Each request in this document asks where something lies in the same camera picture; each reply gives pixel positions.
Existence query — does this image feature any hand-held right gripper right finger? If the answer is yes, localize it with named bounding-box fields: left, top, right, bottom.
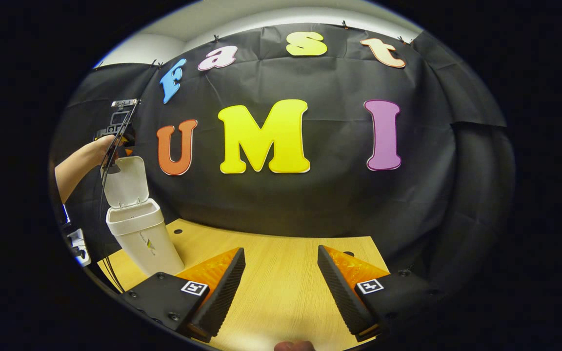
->
left=317, top=245, right=450, bottom=342

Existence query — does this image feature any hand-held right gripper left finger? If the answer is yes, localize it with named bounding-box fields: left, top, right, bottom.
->
left=120, top=247, right=246, bottom=343

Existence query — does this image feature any white garbage bin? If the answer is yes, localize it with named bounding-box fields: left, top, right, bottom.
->
left=101, top=156, right=185, bottom=277

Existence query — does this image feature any wooden desktop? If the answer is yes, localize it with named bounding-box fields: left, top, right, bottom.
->
left=97, top=218, right=391, bottom=351

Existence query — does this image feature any black backdrop cloth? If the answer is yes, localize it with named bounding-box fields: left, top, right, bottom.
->
left=49, top=22, right=516, bottom=293

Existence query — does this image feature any white side table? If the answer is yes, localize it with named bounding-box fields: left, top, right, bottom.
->
left=66, top=228, right=92, bottom=268

